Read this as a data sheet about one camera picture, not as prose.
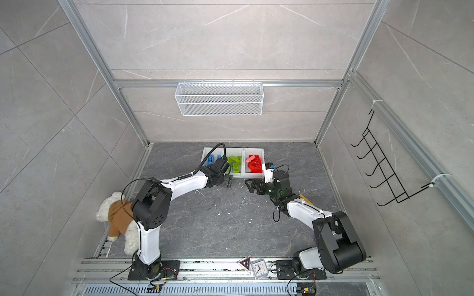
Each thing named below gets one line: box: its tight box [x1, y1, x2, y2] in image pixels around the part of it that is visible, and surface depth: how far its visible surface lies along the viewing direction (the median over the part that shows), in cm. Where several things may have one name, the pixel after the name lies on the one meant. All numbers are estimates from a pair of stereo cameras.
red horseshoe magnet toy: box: [248, 154, 263, 174], surface depth 106 cm
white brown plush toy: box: [96, 191, 140, 256], surface depth 82 cm
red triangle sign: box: [239, 256, 252, 271], surface depth 76 cm
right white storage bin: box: [242, 148, 266, 179], surface depth 106 cm
